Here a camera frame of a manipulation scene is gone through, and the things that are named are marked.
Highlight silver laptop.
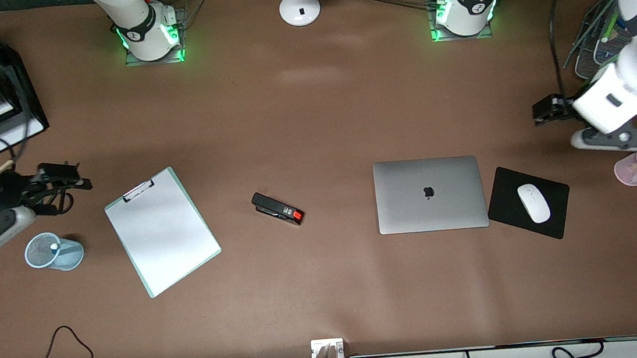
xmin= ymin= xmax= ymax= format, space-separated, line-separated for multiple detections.
xmin=371 ymin=152 xmax=491 ymax=238

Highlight green marker white tip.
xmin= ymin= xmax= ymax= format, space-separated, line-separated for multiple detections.
xmin=599 ymin=9 xmax=624 ymax=43

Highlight black blue scissors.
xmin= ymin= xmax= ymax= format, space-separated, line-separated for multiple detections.
xmin=38 ymin=188 xmax=75 ymax=217

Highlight light blue mesh cup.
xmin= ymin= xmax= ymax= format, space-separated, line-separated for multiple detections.
xmin=22 ymin=229 xmax=86 ymax=275

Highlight mint green clipboard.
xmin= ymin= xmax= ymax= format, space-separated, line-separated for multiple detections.
xmin=101 ymin=162 xmax=226 ymax=303

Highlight black stacked letter tray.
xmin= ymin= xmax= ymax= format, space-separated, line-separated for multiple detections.
xmin=0 ymin=13 xmax=53 ymax=162

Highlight white computer mouse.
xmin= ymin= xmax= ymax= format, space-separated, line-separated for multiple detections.
xmin=516 ymin=182 xmax=552 ymax=226

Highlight black mouse pad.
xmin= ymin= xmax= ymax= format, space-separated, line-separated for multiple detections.
xmin=483 ymin=160 xmax=575 ymax=247

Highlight white paper sheet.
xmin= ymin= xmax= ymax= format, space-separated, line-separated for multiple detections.
xmin=102 ymin=166 xmax=225 ymax=300

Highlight black stapler red end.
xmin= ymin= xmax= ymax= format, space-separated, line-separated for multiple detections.
xmin=250 ymin=187 xmax=306 ymax=231

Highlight black wire mesh organizer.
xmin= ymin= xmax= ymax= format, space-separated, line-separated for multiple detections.
xmin=557 ymin=0 xmax=636 ymax=83

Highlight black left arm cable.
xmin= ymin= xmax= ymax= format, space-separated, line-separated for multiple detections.
xmin=547 ymin=0 xmax=600 ymax=99

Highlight braided brown cable loop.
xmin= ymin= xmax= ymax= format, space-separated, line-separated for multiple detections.
xmin=32 ymin=322 xmax=94 ymax=358

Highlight white mounting bracket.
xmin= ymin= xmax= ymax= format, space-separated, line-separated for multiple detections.
xmin=309 ymin=337 xmax=346 ymax=358

